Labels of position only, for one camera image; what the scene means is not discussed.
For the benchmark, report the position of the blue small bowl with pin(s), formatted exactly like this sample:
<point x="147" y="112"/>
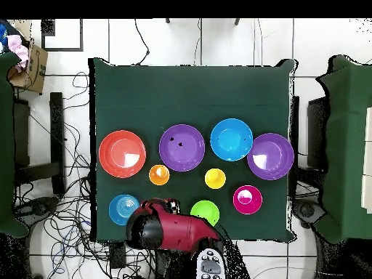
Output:
<point x="122" y="209"/>

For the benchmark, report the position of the black metal stand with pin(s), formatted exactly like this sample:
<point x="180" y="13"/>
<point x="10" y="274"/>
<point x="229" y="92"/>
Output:
<point x="56" y="139"/>

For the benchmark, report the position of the black cabinet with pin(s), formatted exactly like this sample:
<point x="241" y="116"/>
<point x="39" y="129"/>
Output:
<point x="316" y="130"/>

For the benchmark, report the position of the green cloth covered table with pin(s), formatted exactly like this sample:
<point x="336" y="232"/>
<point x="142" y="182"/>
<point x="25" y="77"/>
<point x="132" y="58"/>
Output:
<point x="345" y="145"/>
<point x="5" y="145"/>

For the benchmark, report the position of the cardboard box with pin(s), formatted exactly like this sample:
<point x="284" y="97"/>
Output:
<point x="35" y="69"/>

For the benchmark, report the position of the blue large bowl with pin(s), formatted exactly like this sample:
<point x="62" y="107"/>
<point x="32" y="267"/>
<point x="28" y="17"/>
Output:
<point x="231" y="139"/>

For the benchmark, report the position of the pink-red small bowl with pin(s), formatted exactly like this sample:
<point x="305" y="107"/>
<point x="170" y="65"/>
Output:
<point x="247" y="205"/>

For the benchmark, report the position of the pink cloth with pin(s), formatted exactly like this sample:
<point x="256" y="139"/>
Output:
<point x="17" y="48"/>

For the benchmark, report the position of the black square frame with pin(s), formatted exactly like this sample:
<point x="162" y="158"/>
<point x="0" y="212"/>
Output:
<point x="62" y="49"/>

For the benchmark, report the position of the blue item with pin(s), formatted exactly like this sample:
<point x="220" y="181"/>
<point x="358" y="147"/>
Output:
<point x="3" y="35"/>

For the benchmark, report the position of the black power strip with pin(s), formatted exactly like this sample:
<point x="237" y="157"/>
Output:
<point x="117" y="255"/>

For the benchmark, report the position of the orange large bowl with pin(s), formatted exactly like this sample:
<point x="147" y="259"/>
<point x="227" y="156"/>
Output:
<point x="116" y="145"/>

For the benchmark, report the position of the dark green tablecloth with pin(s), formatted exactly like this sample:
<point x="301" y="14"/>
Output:
<point x="189" y="96"/>

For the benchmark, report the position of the green small bowl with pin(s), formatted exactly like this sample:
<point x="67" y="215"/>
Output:
<point x="205" y="209"/>

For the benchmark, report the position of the orange stepped cup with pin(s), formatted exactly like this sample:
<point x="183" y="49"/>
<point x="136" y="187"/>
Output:
<point x="159" y="174"/>

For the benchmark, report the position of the yellow stepped cup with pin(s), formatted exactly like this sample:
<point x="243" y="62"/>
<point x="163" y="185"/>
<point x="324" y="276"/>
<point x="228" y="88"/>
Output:
<point x="215" y="178"/>

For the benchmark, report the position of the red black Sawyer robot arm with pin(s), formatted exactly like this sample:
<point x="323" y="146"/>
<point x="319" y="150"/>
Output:
<point x="180" y="232"/>

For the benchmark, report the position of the black chair base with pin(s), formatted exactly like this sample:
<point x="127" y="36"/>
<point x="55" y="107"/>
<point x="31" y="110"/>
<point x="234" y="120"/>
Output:
<point x="308" y="210"/>
<point x="37" y="207"/>

